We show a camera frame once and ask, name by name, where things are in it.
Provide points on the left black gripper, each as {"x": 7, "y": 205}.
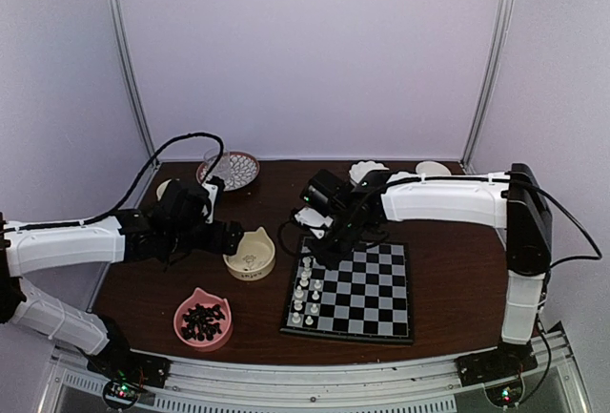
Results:
{"x": 216, "y": 244}

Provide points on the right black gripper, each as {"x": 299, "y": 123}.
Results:
{"x": 329, "y": 258}

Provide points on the cream cat-ear bowl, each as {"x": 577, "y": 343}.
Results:
{"x": 254, "y": 258}

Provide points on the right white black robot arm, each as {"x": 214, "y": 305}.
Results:
{"x": 505, "y": 200}

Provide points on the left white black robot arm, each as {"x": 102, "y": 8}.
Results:
{"x": 27, "y": 248}

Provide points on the pile of black chess pieces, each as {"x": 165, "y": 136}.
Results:
{"x": 202, "y": 323}

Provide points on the cream ribbed mug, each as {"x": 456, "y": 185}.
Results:
{"x": 160, "y": 190}

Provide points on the white scalloped dish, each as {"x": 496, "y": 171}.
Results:
{"x": 360, "y": 169}

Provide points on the clear drinking glass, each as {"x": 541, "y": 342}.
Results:
{"x": 218, "y": 164}

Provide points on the black white chessboard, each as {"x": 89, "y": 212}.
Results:
{"x": 366, "y": 299}

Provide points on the patterned ceramic plate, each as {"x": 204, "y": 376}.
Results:
{"x": 245, "y": 168}

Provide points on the small cream bowl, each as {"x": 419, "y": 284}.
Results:
{"x": 432, "y": 168}

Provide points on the pink cat-ear bowl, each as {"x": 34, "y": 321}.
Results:
{"x": 200, "y": 296}

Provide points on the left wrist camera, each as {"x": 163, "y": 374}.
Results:
{"x": 215, "y": 188}

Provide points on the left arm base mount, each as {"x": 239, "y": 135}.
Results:
{"x": 137, "y": 369}

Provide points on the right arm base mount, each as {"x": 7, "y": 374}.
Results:
{"x": 493, "y": 365}

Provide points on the left aluminium frame post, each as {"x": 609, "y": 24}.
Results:
{"x": 129, "y": 78}

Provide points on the aluminium frame post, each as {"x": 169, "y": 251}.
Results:
{"x": 500, "y": 32}
{"x": 129, "y": 78}

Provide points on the aluminium front rail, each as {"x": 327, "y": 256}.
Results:
{"x": 427, "y": 385}

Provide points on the right aluminium frame post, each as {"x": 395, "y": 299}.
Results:
{"x": 500, "y": 32}

